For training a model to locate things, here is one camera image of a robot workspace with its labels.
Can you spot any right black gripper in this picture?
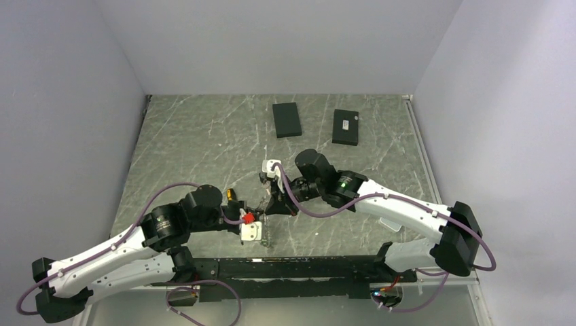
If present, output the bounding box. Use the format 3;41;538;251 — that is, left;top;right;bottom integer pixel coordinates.
265;174;324;217

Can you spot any numbered metal key ring disc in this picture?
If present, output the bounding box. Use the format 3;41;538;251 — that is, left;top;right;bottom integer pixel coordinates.
257;196;272;249

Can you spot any black head key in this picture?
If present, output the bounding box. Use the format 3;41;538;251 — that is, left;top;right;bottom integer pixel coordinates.
258;172;270;187

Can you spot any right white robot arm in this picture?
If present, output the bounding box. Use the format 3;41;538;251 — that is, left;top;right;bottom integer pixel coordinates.
259;149;486;282

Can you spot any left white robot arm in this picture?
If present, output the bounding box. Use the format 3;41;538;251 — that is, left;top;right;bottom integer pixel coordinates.
32;185;264;323

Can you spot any black yellow screwdriver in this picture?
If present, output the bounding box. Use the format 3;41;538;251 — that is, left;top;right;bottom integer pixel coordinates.
226;188;237;201

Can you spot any plain black box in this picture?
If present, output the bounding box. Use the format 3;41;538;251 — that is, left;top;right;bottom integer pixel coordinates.
272;102;302;139

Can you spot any black box with label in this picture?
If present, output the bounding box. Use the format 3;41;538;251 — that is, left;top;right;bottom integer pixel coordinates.
331;109;359;146

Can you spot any clear plastic card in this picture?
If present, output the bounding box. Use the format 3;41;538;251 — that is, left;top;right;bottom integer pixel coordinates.
378;217;402;232

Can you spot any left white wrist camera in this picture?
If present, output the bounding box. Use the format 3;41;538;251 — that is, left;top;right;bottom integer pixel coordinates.
239;221;264;245

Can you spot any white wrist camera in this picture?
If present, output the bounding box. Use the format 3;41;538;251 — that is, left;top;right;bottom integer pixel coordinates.
262;160;285;194
239;221;264;245

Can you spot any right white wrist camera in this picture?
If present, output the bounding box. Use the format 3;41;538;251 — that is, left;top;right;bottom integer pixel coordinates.
262;160;285;194

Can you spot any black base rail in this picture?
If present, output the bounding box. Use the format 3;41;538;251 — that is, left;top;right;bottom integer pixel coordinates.
163;255;417;299

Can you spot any aluminium frame rail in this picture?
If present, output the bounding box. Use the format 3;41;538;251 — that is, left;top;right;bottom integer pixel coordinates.
410;270;480;287

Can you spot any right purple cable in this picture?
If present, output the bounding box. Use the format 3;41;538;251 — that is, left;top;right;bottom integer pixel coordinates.
272;162;498;314

